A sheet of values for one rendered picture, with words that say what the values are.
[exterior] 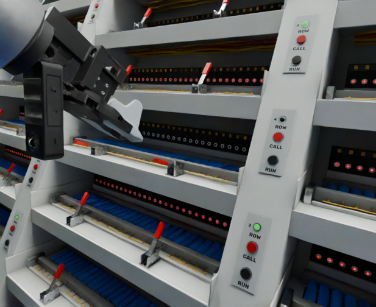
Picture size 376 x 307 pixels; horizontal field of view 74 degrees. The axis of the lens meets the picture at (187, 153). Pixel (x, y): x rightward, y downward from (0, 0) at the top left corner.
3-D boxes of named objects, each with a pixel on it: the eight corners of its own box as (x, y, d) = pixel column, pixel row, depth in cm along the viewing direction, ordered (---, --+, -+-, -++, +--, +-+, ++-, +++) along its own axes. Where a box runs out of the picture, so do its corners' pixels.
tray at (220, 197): (234, 218, 46) (241, 168, 44) (53, 160, 78) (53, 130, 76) (265, 192, 63) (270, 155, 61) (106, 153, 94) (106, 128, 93)
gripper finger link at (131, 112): (163, 117, 42) (124, 83, 36) (150, 148, 41) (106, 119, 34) (150, 116, 44) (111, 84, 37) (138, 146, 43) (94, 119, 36)
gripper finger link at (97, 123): (138, 115, 46) (108, 84, 38) (125, 144, 44) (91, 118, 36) (125, 112, 47) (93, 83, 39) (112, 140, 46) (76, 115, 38)
